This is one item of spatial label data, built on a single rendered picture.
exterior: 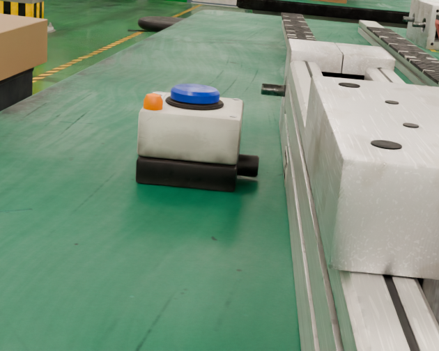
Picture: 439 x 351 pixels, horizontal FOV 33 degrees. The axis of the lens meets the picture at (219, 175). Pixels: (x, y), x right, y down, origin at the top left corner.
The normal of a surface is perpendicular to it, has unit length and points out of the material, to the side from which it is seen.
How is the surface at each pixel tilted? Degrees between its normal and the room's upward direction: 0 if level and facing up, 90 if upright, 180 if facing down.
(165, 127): 90
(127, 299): 0
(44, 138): 0
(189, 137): 90
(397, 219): 90
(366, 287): 0
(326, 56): 90
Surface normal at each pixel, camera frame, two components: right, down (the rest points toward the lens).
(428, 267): -0.05, 0.30
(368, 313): 0.08, -0.95
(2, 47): 0.99, 0.12
